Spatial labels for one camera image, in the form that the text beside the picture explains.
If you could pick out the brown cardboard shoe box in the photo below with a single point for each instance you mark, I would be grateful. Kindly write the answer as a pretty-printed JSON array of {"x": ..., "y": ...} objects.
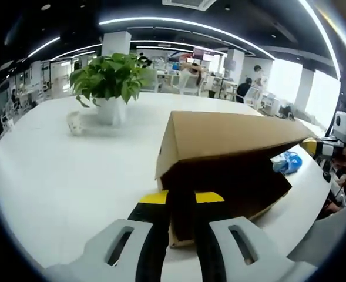
[{"x": 219, "y": 135}]

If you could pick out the ceiling air conditioner vent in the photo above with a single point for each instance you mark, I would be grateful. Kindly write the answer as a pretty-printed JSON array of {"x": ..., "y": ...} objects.
[{"x": 190, "y": 3}]

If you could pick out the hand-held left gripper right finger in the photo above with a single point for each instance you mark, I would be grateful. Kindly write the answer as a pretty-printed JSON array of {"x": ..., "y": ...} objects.
[{"x": 249, "y": 252}]

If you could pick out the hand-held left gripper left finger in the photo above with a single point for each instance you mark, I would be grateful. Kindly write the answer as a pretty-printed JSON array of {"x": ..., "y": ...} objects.
[{"x": 117, "y": 252}]

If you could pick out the ceiling light strip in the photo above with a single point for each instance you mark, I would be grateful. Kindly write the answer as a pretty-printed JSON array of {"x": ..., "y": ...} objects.
[
  {"x": 43, "y": 47},
  {"x": 325, "y": 35},
  {"x": 190, "y": 25}
]

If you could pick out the grey mesh office chair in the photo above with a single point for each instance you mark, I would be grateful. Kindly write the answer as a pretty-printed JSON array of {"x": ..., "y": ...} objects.
[{"x": 328, "y": 235}]

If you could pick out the blue tissue pack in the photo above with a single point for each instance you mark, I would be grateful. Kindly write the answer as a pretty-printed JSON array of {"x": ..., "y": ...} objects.
[{"x": 291, "y": 161}]

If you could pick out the green potted plant white pot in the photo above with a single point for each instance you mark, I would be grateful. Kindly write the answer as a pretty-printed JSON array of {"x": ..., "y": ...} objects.
[{"x": 111, "y": 76}]

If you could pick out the patterned paper cup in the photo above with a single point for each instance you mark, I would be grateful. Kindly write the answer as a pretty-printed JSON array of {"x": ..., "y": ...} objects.
[{"x": 75, "y": 123}]

